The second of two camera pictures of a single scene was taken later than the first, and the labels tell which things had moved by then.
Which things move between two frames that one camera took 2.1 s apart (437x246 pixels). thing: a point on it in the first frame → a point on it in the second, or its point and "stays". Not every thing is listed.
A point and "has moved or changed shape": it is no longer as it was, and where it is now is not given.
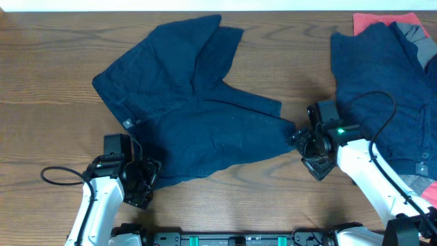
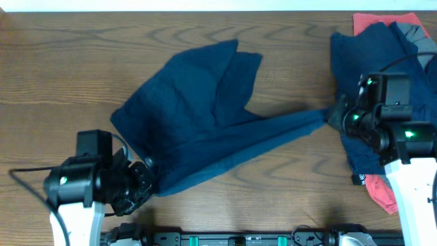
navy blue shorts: (171, 94) has moved or changed shape
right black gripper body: (306, 143) → (350, 118)
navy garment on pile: (383, 58) stays
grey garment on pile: (427, 48) stays
